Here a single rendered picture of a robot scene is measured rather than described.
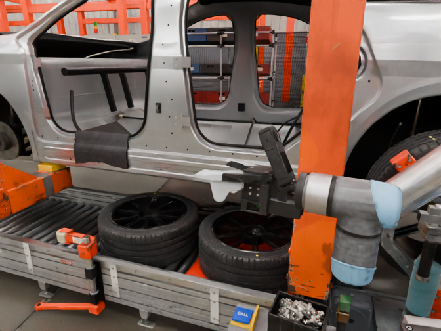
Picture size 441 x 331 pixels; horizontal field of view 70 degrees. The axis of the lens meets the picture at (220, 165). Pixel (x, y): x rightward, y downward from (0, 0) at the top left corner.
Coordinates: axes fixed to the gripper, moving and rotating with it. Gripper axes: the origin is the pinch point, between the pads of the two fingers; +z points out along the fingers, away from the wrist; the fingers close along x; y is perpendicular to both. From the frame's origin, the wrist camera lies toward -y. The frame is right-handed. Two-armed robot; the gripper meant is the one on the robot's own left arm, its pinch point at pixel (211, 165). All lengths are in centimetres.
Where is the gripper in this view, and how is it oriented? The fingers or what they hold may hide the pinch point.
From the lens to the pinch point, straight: 66.3
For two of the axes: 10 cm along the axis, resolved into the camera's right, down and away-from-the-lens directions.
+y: -0.6, 9.8, 1.9
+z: -9.0, -1.4, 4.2
